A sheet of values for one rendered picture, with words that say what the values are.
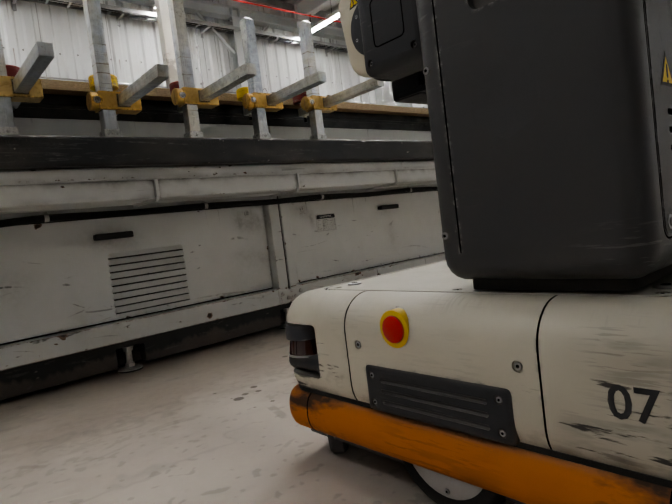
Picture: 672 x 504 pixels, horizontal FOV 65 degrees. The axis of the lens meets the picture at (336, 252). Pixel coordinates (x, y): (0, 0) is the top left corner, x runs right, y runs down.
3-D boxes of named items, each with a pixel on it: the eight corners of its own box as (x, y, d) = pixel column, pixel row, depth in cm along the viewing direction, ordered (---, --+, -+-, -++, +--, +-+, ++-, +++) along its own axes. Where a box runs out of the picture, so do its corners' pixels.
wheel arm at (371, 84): (384, 88, 175) (383, 75, 175) (377, 88, 173) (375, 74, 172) (305, 119, 208) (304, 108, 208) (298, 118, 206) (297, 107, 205)
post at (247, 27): (272, 159, 179) (253, 16, 176) (263, 159, 177) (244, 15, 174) (266, 161, 181) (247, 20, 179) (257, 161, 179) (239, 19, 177)
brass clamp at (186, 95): (220, 104, 165) (218, 88, 165) (180, 102, 157) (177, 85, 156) (211, 109, 170) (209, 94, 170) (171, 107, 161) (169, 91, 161)
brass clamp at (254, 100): (284, 108, 182) (283, 93, 181) (251, 106, 173) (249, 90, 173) (274, 112, 186) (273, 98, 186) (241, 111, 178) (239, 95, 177)
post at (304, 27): (326, 151, 195) (310, 20, 192) (319, 151, 193) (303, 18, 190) (321, 153, 198) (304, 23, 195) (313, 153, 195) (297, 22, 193)
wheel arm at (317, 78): (327, 84, 159) (326, 70, 158) (319, 83, 156) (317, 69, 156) (252, 118, 192) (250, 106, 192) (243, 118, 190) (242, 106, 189)
